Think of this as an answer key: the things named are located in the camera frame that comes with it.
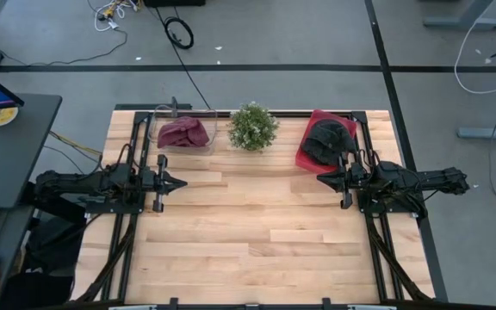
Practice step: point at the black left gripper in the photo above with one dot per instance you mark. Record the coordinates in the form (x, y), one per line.
(160, 183)

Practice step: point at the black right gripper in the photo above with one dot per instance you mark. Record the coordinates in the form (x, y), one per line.
(348, 181)

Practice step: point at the maroon baseball cap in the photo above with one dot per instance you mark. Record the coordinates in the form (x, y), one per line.
(183, 133)

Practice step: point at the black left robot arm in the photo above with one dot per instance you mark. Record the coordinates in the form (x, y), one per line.
(80, 183)

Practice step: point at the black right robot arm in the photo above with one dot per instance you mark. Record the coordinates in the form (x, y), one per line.
(424, 178)

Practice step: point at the red tray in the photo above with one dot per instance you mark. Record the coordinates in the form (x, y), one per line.
(306, 163)

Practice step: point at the clear plastic container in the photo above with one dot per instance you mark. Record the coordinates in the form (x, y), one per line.
(212, 129)

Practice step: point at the small green potted plant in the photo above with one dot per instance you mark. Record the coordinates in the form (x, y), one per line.
(252, 125)

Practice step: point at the black fabric bag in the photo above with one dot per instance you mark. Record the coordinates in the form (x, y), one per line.
(50, 249)

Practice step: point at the grey desk foot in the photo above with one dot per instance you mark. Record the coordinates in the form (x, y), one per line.
(463, 21)
(489, 131)

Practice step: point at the black desk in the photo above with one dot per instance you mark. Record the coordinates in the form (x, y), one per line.
(7, 159)

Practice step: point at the black floor box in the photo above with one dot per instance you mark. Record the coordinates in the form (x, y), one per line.
(175, 2)

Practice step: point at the black aluminium frame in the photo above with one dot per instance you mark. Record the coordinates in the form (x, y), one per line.
(140, 116)

